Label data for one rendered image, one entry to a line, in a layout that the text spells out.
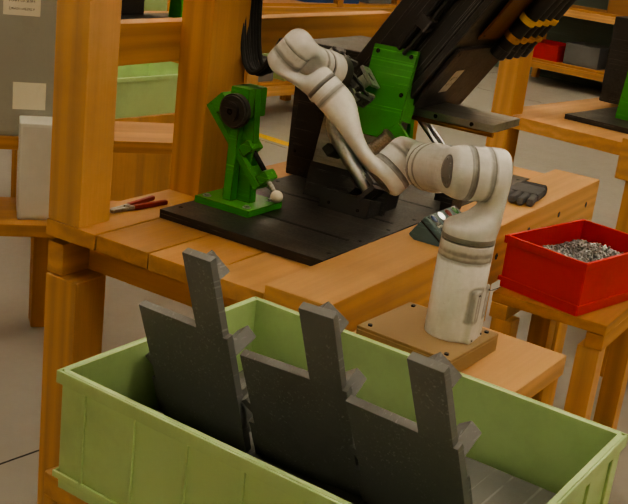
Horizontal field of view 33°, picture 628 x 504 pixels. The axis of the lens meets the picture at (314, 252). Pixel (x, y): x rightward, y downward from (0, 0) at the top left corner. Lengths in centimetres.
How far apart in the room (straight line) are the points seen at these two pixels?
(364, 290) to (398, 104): 62
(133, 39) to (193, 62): 17
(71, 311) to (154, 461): 99
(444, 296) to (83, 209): 80
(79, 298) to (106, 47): 52
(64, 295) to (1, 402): 119
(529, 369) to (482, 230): 27
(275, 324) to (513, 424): 41
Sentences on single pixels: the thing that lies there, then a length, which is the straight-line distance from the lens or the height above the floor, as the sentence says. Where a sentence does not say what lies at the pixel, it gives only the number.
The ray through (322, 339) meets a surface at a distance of 119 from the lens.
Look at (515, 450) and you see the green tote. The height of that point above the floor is 88.
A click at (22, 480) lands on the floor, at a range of 302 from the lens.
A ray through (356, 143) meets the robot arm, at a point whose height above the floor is 112.
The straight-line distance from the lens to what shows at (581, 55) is 1161.
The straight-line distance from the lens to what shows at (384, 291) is 203.
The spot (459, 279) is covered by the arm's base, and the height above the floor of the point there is 100.
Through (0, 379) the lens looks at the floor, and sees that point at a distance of 356.
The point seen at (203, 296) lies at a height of 109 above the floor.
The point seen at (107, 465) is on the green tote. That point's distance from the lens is 139.
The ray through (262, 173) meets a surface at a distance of 231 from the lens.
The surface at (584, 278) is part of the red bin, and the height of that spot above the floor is 89.
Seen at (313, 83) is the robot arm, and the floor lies 122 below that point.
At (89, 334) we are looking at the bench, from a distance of 232.
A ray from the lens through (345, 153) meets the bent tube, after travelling 244.
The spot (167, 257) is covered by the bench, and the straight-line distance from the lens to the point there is 207.
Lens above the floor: 156
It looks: 18 degrees down
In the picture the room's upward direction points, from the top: 7 degrees clockwise
